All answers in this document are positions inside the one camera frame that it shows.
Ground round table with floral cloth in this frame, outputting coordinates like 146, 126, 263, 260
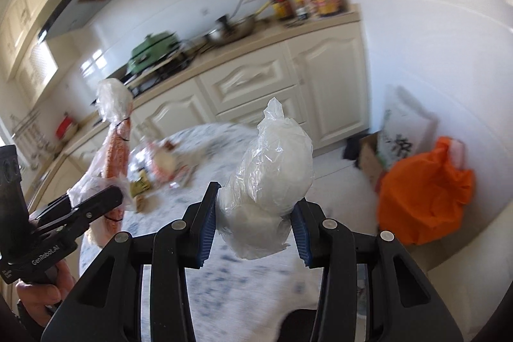
78, 121, 361, 342

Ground cream lattice-door wall cabinet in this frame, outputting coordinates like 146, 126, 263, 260
6, 39, 59, 106

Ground black glass gas stove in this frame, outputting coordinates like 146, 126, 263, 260
120, 62, 189, 94

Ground orange plastic bag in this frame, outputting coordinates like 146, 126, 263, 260
377, 136, 474, 245

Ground clear plastic snack bag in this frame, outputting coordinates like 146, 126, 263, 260
128, 136, 197, 212

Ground cream base cabinets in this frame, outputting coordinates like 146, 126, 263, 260
24, 3, 371, 214

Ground red container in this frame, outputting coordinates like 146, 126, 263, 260
55, 117, 77, 140

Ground white plastic bag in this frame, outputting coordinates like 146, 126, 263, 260
215, 97, 314, 259

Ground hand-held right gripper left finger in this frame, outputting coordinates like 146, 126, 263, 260
40, 182, 223, 342

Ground yellow utensil handle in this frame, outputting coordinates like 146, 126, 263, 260
252, 1, 275, 20

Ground cream carved drawer front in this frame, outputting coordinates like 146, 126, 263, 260
199, 59, 299, 114

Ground cream plain drawer front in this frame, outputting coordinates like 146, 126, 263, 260
214, 86, 309, 126

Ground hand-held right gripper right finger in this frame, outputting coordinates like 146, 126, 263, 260
290, 198, 469, 342

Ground green electric cooking pot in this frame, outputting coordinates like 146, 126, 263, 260
127, 30, 183, 74

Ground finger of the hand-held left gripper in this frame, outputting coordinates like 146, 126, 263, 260
32, 186, 123, 246
30, 194, 75, 227

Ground sausage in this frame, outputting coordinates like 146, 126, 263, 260
68, 79, 135, 246

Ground cardboard box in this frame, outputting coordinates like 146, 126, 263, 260
358, 131, 387, 192

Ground person's left hand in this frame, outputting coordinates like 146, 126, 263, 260
16, 260, 77, 327

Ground steel wok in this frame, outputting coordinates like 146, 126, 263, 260
204, 14, 257, 46

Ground white printed rice sack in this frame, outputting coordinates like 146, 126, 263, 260
377, 85, 439, 170

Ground dark cloth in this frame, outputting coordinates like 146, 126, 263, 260
342, 134, 369, 160

